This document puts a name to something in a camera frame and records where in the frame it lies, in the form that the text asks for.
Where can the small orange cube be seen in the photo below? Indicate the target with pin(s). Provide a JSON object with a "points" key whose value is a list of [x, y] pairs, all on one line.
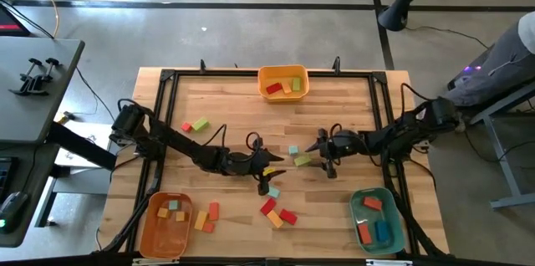
{"points": [[208, 227]]}

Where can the orange plastic bin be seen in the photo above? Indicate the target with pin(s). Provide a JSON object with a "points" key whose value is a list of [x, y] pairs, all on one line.
{"points": [[165, 245]]}

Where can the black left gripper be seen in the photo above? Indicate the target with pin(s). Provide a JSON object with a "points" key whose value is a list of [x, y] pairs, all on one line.
{"points": [[242, 161]]}

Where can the medium green block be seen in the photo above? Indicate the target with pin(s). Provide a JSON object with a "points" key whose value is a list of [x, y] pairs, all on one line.
{"points": [[302, 160], [296, 83]]}

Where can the long green block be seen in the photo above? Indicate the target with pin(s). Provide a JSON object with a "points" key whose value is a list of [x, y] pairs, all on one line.
{"points": [[200, 124]]}

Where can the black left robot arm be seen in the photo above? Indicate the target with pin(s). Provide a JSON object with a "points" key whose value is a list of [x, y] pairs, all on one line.
{"points": [[179, 144]]}

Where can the red block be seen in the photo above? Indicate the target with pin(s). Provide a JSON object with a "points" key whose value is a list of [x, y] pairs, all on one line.
{"points": [[268, 206], [273, 88], [288, 216]]}

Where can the yellow-orange block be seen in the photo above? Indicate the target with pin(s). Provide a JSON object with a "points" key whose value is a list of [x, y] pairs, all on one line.
{"points": [[274, 218]]}

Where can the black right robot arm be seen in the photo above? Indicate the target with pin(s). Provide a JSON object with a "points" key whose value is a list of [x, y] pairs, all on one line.
{"points": [[397, 132]]}

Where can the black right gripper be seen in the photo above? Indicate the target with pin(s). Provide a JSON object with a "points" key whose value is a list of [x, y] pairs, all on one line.
{"points": [[347, 144]]}

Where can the silver frame bracket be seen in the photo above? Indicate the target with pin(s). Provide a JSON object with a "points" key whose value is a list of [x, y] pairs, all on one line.
{"points": [[388, 263], [154, 262]]}

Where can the black keyboard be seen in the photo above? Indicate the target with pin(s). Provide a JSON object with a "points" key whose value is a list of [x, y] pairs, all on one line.
{"points": [[6, 178]]}

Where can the long yellow block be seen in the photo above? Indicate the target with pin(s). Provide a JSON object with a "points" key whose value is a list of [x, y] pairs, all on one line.
{"points": [[201, 220]]}

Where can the computer tower with lights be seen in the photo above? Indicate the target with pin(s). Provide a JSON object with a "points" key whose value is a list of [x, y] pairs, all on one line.
{"points": [[457, 82]]}

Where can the small teal cube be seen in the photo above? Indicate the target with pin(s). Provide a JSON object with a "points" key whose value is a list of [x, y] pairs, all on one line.
{"points": [[173, 205], [293, 149]]}

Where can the grey side desk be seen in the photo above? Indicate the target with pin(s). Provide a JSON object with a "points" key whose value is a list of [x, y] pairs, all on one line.
{"points": [[25, 107]]}

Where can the long blue block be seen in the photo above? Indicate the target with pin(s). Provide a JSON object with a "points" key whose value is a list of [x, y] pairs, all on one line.
{"points": [[382, 231]]}

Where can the medium orange block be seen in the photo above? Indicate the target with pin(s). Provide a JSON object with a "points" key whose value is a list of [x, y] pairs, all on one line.
{"points": [[286, 87]]}

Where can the person's torso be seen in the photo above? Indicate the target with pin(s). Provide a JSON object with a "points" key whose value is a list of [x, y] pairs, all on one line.
{"points": [[527, 32]]}

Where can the black frame clamp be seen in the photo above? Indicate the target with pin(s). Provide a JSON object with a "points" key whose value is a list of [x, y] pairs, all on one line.
{"points": [[202, 66], [336, 64]]}

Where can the black desk clamp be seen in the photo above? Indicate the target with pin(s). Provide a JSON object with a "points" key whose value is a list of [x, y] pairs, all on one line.
{"points": [[23, 86], [40, 83]]}

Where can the yellow plastic bin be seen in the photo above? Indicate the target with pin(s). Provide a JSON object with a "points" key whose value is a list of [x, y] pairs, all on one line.
{"points": [[288, 98]]}

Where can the long orange block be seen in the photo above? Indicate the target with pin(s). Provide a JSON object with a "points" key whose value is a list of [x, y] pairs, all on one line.
{"points": [[213, 211]]}

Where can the teal plastic bin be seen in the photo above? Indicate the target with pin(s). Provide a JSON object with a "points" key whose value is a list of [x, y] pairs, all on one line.
{"points": [[382, 216]]}

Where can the grey metal desk frame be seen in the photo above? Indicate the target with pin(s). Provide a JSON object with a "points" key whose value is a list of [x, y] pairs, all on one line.
{"points": [[502, 159]]}

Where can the laptop with red screen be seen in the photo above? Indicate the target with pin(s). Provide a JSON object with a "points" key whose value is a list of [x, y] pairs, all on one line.
{"points": [[10, 23]]}

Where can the black computer mouse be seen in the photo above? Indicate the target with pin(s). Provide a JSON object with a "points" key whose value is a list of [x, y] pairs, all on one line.
{"points": [[12, 211]]}

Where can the person's shoe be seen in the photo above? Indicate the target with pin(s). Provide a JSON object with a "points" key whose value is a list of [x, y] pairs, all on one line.
{"points": [[461, 121]]}

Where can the long orange-red block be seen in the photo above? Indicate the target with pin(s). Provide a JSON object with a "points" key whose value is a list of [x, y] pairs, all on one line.
{"points": [[365, 233], [372, 203]]}

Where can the black diagonal desk beam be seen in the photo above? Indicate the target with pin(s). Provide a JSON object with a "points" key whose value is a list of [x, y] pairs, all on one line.
{"points": [[79, 144]]}

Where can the small red cube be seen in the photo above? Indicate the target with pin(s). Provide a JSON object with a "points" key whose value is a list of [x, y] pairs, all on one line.
{"points": [[186, 126]]}

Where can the white paper sheet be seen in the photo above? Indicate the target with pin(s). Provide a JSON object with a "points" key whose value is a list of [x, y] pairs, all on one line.
{"points": [[69, 156]]}

